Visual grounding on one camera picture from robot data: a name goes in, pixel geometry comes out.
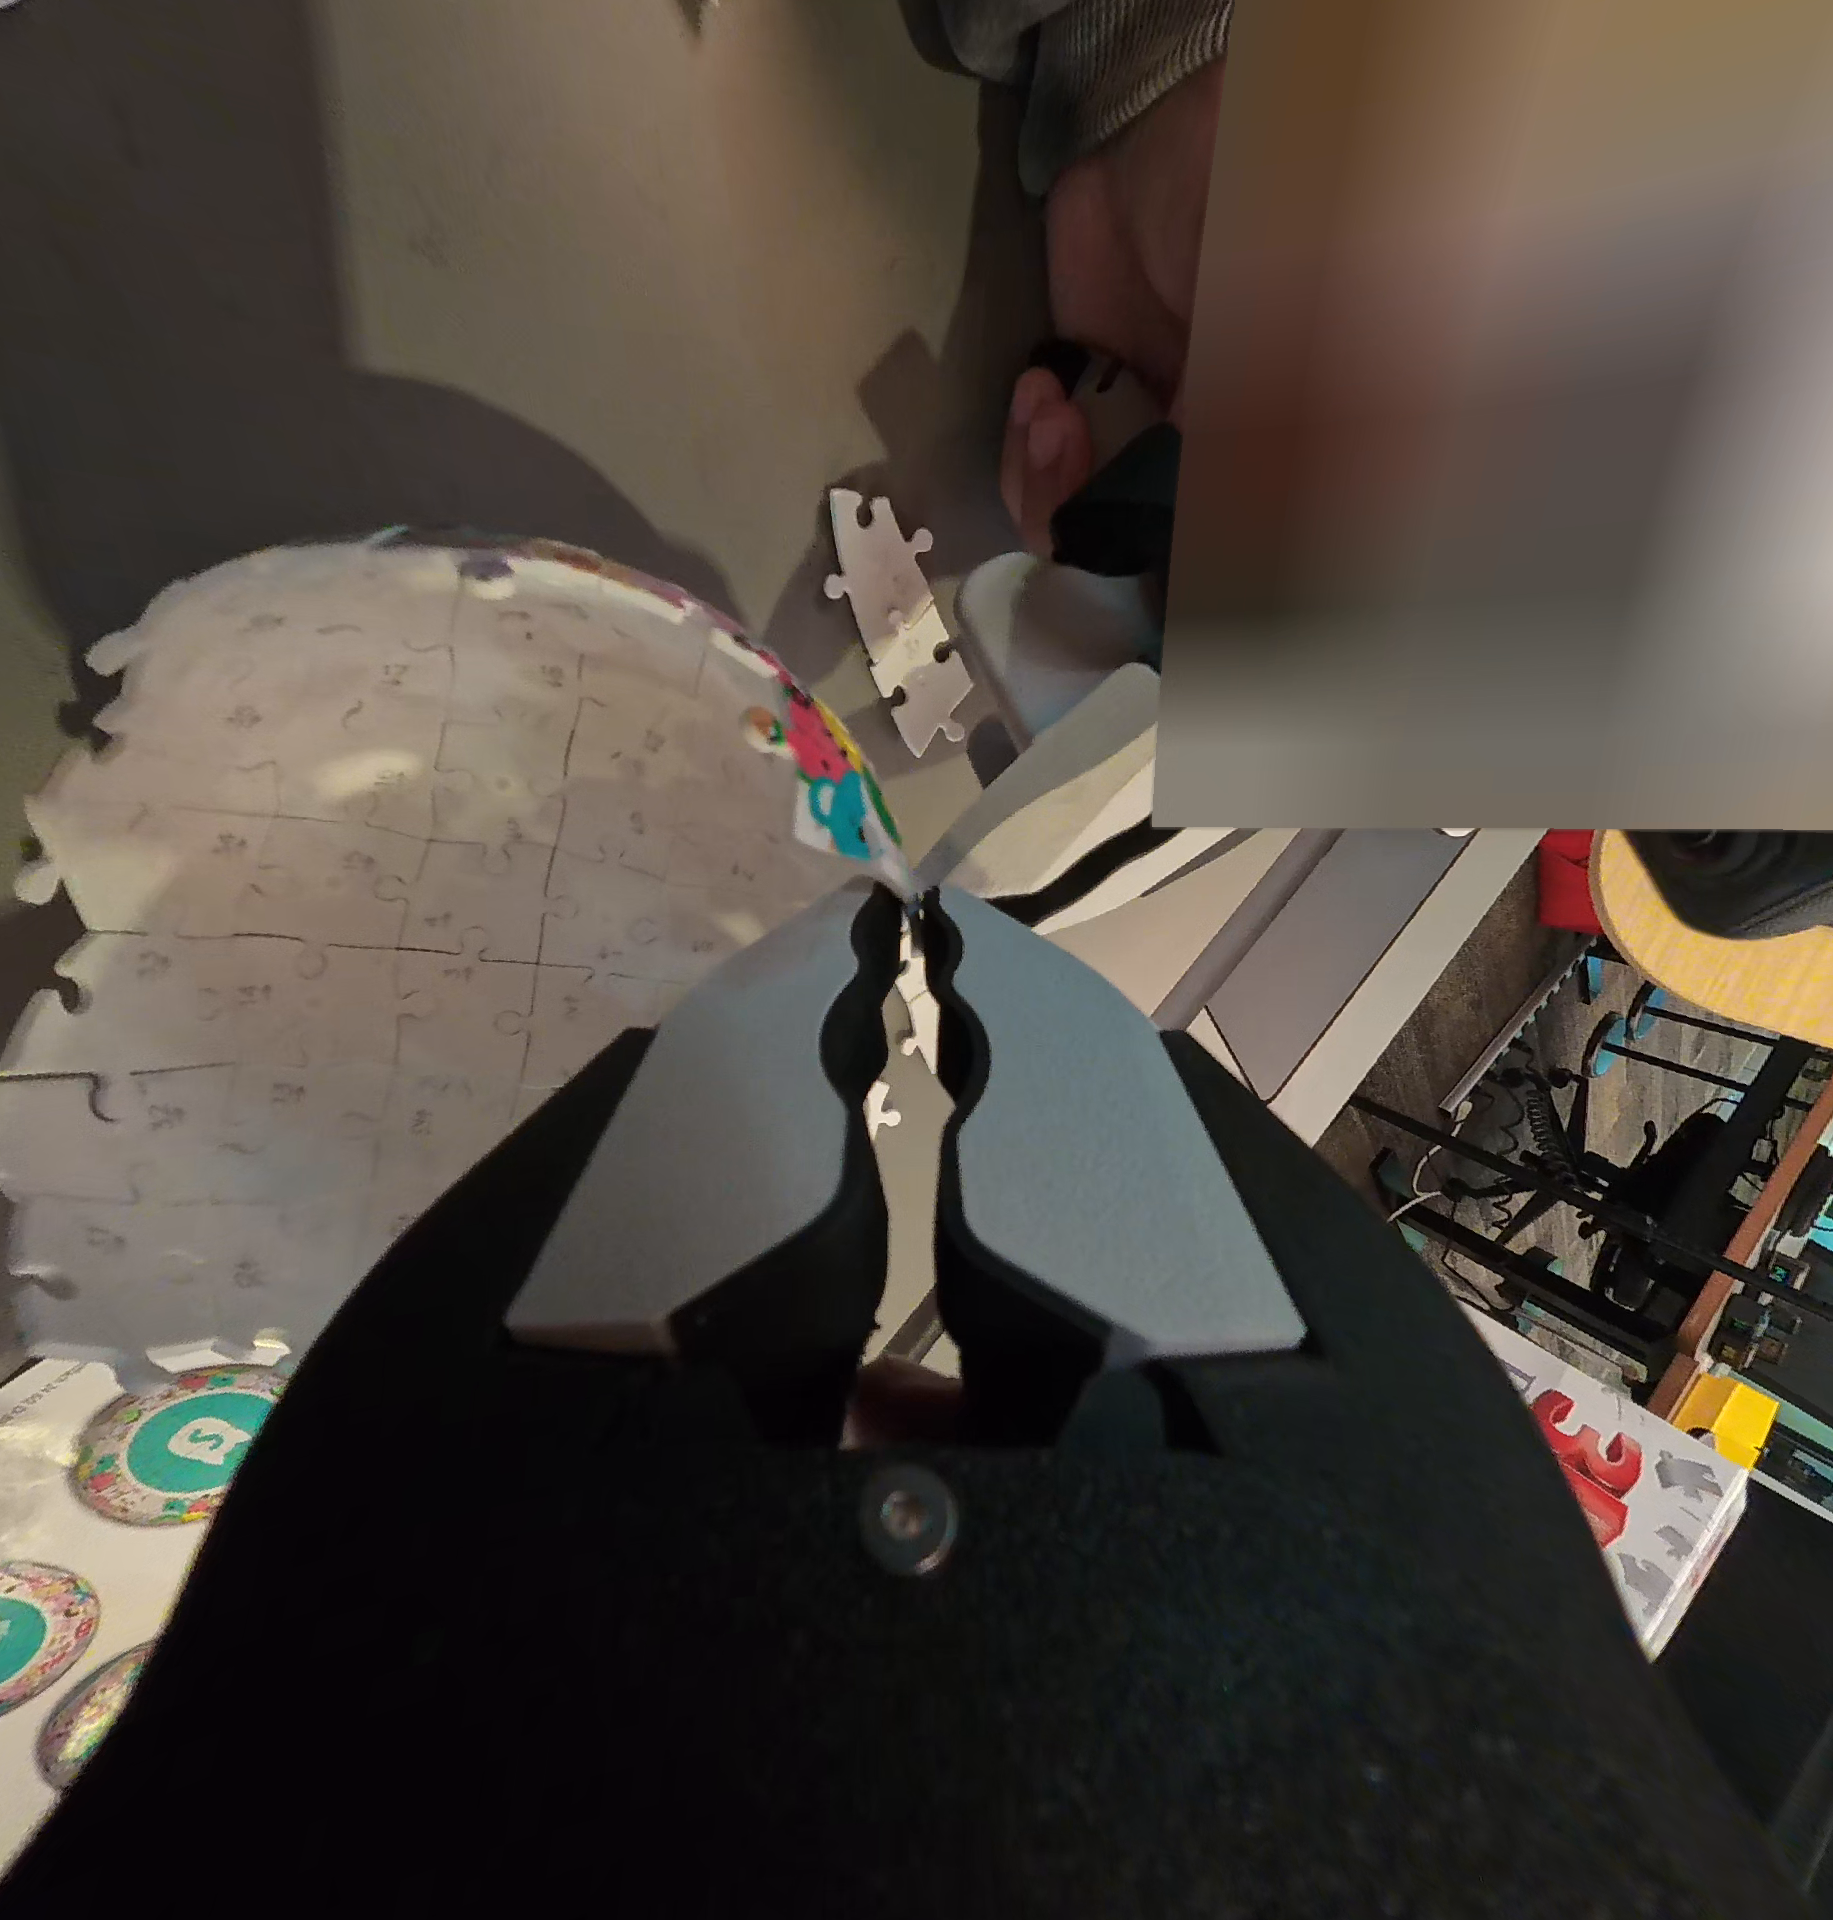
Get person's left forearm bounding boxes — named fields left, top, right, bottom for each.
left=896, top=0, right=1238, bottom=197

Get colourful puzzle ball box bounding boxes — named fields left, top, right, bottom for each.
left=1472, top=1320, right=1752, bottom=1658

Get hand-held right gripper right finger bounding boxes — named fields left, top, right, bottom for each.
left=933, top=889, right=1314, bottom=1370

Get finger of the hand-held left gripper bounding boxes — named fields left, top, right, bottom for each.
left=993, top=824, right=1314, bottom=938
left=933, top=659, right=1163, bottom=896

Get wooden document board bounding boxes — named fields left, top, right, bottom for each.
left=1589, top=831, right=1833, bottom=1059

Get printed instruction leaflet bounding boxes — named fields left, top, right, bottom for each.
left=0, top=1356, right=294, bottom=1801

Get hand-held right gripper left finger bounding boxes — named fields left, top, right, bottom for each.
left=505, top=885, right=900, bottom=1370

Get single white puzzle piece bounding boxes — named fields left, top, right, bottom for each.
left=865, top=896, right=967, bottom=1149

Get black wheeled chair base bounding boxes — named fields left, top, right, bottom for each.
left=1362, top=959, right=1833, bottom=1367

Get partly built white puzzle ball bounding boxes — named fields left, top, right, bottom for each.
left=0, top=532, right=923, bottom=1388

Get person's left hand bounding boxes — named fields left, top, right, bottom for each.
left=1001, top=60, right=1217, bottom=572

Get puzzle pieces group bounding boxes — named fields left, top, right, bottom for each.
left=822, top=487, right=981, bottom=761

